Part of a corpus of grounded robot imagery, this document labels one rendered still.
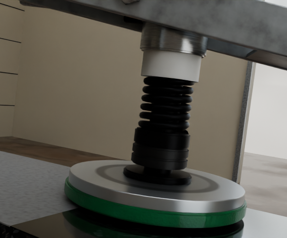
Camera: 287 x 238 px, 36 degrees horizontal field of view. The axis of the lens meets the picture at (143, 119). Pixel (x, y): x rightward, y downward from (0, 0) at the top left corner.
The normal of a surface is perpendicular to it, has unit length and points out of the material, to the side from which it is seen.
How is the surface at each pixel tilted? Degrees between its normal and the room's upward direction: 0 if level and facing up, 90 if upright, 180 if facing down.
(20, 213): 0
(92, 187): 90
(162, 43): 90
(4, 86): 90
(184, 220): 90
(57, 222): 0
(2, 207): 0
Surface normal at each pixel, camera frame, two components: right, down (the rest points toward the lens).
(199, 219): 0.38, 0.11
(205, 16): -0.08, 0.05
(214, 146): -0.47, 0.00
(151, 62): -0.69, -0.04
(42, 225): 0.12, -0.99
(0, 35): 0.88, 0.14
